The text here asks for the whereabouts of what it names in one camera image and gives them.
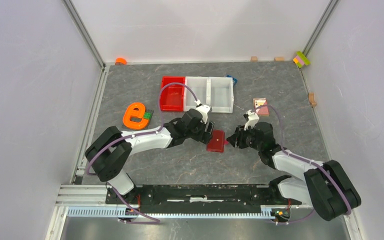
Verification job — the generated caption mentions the small wooden block left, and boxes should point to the small wooden block left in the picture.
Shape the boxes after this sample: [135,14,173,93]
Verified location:
[250,56,258,62]

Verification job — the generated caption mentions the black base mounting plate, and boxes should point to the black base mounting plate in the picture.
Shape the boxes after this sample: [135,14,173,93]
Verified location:
[123,184,300,214]

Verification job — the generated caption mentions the orange tape roll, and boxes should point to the orange tape roll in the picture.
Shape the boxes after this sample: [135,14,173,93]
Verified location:
[114,57,127,65]

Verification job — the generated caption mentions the wooden arch block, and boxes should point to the wooden arch block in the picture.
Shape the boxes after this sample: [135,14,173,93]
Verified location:
[308,92,318,108]

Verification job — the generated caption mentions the small wooden block right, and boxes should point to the small wooden block right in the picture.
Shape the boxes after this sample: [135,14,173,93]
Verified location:
[274,56,285,62]

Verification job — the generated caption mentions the white two-compartment bin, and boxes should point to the white two-compartment bin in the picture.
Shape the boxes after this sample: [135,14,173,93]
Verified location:
[184,76,235,114]

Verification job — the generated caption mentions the aluminium frame rail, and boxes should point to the aluminium frame rail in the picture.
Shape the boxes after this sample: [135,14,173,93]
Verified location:
[56,184,310,219]

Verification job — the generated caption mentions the orange letter e toy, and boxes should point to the orange letter e toy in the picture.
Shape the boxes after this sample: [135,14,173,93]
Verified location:
[122,102,150,130]

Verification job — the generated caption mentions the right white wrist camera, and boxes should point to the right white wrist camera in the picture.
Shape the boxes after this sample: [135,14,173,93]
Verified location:
[243,109,260,131]

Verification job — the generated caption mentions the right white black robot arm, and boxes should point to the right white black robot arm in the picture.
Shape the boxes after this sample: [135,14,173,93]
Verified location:
[226,122,362,221]

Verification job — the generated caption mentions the small wooden block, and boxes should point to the small wooden block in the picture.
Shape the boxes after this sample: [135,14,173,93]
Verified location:
[250,56,258,62]
[274,56,285,62]

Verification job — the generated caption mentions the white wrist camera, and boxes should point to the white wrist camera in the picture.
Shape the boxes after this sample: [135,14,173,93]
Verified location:
[195,99,212,124]
[243,109,260,131]

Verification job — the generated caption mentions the red card holder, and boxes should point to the red card holder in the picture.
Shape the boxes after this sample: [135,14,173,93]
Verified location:
[206,130,229,153]

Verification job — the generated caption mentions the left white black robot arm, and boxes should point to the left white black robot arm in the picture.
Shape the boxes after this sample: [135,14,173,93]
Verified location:
[84,104,214,204]

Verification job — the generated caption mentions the green toy brick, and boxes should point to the green toy brick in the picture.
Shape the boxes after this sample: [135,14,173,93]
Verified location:
[142,112,152,120]

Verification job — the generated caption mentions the red plastic bin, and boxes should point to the red plastic bin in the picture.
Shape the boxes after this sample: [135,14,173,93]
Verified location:
[159,75,186,112]

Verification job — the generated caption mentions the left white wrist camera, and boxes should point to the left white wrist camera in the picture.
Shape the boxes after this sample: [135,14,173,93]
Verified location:
[195,99,212,124]

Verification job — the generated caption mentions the colourful stacked toy bricks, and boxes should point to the colourful stacked toy bricks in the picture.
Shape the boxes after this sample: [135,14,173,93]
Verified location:
[292,51,311,69]

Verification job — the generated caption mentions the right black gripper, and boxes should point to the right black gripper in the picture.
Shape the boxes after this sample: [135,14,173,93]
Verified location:
[226,123,263,152]

